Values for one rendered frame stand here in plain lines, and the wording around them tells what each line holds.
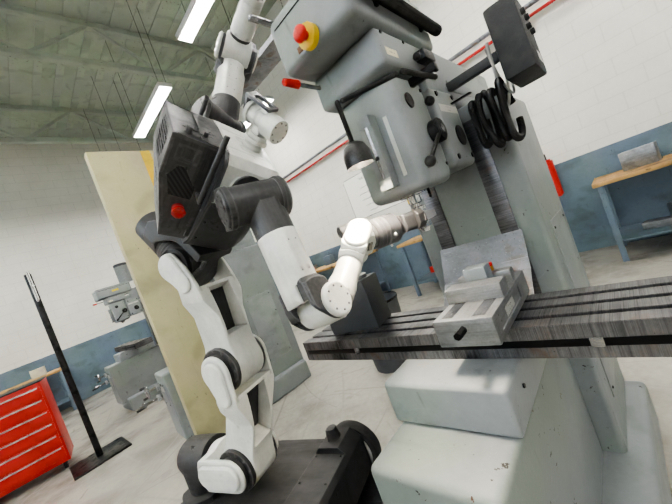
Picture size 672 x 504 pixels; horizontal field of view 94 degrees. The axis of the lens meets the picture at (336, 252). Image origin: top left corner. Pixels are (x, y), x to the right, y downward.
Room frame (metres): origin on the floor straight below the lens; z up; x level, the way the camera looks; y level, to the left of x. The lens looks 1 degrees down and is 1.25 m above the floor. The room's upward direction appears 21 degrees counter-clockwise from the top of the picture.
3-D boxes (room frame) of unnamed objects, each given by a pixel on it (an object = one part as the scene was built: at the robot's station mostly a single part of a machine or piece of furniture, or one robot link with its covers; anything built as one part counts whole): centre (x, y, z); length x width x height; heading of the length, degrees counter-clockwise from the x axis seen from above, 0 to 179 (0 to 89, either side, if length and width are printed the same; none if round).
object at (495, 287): (0.85, -0.32, 1.00); 0.15 x 0.06 x 0.04; 47
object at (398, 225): (0.93, -0.20, 1.23); 0.13 x 0.12 x 0.10; 22
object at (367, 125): (0.89, -0.21, 1.45); 0.04 x 0.04 x 0.21; 47
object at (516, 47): (0.95, -0.73, 1.62); 0.20 x 0.09 x 0.21; 137
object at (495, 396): (0.97, -0.28, 0.77); 0.50 x 0.35 x 0.12; 137
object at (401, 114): (0.97, -0.29, 1.47); 0.21 x 0.19 x 0.32; 47
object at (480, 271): (0.90, -0.36, 1.02); 0.06 x 0.05 x 0.06; 47
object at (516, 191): (1.41, -0.71, 0.78); 0.50 x 0.47 x 1.56; 137
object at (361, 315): (1.26, 0.01, 1.01); 0.22 x 0.12 x 0.20; 54
